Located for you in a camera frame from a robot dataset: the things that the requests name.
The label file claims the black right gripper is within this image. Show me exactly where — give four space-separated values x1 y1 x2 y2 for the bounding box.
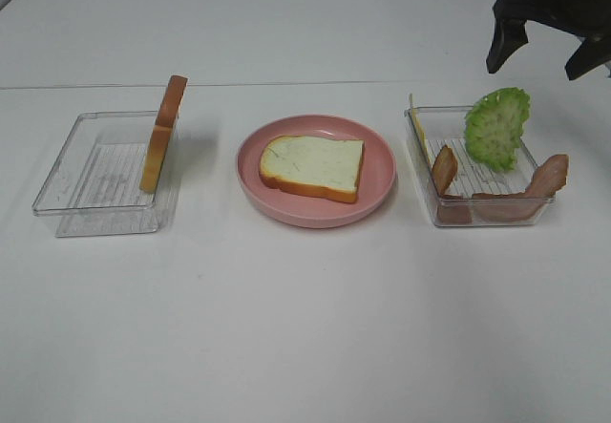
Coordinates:
486 0 610 80

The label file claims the green lettuce leaf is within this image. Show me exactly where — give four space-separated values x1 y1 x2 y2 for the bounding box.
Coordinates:
464 87 530 172

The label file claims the bacon strip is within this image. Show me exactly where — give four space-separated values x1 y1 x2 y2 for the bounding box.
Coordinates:
432 145 472 225
472 154 569 222

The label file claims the bread slice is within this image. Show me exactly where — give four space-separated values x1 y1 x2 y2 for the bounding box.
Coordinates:
259 136 365 203
139 75 188 193

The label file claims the yellow cheese slice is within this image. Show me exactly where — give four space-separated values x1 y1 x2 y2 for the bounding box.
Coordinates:
409 93 431 166

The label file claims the clear right plastic container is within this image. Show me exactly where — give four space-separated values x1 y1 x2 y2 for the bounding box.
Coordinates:
405 106 556 227

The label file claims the clear plastic container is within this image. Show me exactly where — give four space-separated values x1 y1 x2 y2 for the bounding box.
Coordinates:
405 106 556 227
32 111 180 238

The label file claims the pink plate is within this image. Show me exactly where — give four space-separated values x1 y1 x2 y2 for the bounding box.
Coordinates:
236 115 396 228

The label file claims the upright bread slice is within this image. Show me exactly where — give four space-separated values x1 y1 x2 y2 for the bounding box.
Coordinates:
139 75 188 193

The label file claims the clear left plastic container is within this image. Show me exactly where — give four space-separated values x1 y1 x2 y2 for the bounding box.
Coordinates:
32 111 180 238

